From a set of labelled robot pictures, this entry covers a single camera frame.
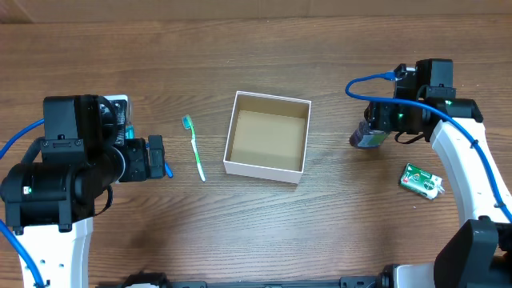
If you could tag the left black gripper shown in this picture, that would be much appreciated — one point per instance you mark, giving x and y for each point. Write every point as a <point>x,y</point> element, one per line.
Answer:
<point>139,170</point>

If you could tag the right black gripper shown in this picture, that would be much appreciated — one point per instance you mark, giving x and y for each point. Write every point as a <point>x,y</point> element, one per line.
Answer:
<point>382,114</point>

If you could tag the purple soap pump bottle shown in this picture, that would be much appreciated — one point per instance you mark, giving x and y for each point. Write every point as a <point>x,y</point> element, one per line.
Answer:
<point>366,138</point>

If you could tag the green white toothbrush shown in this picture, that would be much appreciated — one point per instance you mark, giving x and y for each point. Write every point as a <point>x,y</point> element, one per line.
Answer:
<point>188,125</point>

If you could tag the green Dettol soap packet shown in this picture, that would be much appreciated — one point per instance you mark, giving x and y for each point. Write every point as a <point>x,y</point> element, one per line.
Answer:
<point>421,182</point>

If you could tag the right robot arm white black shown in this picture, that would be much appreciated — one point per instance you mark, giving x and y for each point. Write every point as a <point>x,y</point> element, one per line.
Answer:
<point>425,106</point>

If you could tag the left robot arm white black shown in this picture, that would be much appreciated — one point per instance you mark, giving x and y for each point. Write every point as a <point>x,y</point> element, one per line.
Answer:
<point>50,195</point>

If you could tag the blue toothbrush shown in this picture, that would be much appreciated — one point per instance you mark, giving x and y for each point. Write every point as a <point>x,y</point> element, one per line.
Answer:
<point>168,170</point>

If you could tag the white toothpaste tube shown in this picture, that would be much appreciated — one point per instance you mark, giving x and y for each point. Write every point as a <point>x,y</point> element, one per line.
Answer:
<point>117,124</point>

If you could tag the white cardboard box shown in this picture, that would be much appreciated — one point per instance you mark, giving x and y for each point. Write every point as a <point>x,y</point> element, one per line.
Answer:
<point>267,137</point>

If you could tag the black base frame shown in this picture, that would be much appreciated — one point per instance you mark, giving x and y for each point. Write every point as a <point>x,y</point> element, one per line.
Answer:
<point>143,279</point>

